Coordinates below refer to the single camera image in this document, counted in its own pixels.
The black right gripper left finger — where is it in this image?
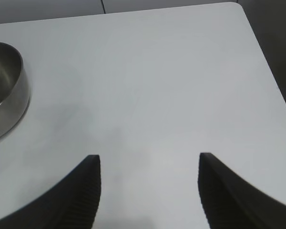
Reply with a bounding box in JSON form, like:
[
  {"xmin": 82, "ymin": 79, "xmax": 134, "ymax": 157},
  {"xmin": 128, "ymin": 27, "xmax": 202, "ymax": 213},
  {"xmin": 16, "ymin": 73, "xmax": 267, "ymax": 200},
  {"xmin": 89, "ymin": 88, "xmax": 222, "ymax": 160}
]
[{"xmin": 0, "ymin": 154, "xmax": 102, "ymax": 229}]

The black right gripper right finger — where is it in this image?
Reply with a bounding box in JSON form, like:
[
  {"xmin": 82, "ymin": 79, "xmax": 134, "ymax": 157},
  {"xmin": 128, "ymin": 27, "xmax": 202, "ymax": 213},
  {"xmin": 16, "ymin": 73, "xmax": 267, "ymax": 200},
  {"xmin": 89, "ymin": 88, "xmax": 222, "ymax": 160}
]
[{"xmin": 197, "ymin": 152, "xmax": 286, "ymax": 229}]

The stainless steel mixing bowl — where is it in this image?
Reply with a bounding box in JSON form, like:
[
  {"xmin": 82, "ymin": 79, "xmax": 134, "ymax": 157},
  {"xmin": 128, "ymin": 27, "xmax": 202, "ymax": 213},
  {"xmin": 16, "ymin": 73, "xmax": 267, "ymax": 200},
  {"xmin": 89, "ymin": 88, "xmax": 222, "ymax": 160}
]
[{"xmin": 0, "ymin": 41, "xmax": 31, "ymax": 144}]

